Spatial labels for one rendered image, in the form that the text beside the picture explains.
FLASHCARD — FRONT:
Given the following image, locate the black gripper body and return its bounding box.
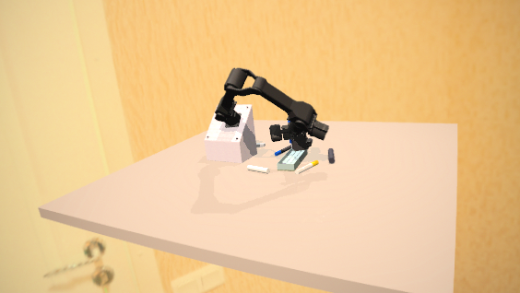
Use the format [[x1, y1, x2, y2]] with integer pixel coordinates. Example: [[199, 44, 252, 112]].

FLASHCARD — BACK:
[[269, 122, 307, 142]]

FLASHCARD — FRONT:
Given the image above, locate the black pen with blue cap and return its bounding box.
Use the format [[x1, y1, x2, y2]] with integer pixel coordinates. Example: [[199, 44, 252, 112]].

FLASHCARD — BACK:
[[275, 145, 291, 156]]

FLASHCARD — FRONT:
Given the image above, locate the white marker with yellow cap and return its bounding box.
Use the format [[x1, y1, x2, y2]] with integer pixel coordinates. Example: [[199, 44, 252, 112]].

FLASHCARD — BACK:
[[295, 160, 319, 174]]

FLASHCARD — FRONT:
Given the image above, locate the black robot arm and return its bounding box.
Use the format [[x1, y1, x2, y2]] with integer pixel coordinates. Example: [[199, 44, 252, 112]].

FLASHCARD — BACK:
[[214, 68, 330, 151]]

